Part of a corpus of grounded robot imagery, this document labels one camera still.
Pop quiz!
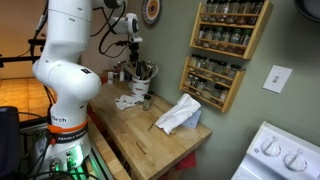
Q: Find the white stove knob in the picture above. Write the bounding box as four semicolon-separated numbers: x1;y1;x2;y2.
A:
283;153;308;173
260;139;282;157

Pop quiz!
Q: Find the white electric stove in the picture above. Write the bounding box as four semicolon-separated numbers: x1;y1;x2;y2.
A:
230;120;320;180

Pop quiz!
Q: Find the black box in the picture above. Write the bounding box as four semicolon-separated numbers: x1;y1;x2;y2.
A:
0;105;21;180

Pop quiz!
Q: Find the white light switch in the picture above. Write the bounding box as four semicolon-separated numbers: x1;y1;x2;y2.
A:
262;64;294;94

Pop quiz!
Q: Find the small thin metal stick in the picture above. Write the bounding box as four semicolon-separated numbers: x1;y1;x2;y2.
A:
147;121;158;132

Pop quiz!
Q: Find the wooden spice rack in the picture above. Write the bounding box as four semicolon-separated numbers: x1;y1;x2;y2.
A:
189;0;274;60
179;54;247;113

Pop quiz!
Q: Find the black metal bar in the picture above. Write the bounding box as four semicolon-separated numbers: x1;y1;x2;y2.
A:
0;38;46;68

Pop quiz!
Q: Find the glass spice jar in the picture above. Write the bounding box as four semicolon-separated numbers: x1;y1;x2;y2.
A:
197;55;207;69
226;0;242;16
229;28;242;45
215;60;228;76
211;83;225;99
240;0;253;16
213;27;224;42
251;0;265;16
204;26;215;41
196;78;208;92
240;29;253;47
228;63;242;79
207;58;218;73
189;54;199;68

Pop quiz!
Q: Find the crumpled white paper towel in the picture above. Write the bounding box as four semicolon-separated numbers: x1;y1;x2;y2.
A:
114;94;145;111

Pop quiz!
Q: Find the decorative round wall plate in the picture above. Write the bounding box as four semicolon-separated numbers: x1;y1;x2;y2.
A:
140;0;162;26

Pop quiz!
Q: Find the steel and clear grinder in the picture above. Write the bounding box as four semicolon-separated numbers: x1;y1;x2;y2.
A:
118;66;126;82

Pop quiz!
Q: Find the pale wooden spoon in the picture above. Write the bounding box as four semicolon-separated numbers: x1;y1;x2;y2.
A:
122;63;138;80

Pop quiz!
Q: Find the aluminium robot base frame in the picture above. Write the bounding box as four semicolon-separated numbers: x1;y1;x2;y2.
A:
19;126;116;180

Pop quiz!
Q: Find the small glass jar dark lid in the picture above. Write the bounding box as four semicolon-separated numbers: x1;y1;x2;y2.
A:
142;94;153;112

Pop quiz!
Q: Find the pale blue card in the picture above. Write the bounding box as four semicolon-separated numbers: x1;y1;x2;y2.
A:
181;109;203;130

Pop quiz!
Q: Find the red cloth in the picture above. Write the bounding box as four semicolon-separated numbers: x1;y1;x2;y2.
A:
174;150;198;172

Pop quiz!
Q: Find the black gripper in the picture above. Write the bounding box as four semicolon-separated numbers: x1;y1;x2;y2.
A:
128;42;141;67

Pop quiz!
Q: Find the white crock with orange fish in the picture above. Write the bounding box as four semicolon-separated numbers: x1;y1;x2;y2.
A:
129;77;151;99

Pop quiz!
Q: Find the white cloth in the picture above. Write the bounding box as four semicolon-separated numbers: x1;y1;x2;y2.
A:
154;92;202;136

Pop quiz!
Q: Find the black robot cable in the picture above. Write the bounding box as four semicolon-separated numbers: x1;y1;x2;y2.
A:
89;0;132;56

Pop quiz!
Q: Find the black frying pan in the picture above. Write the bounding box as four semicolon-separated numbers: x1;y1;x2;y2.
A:
293;0;320;23

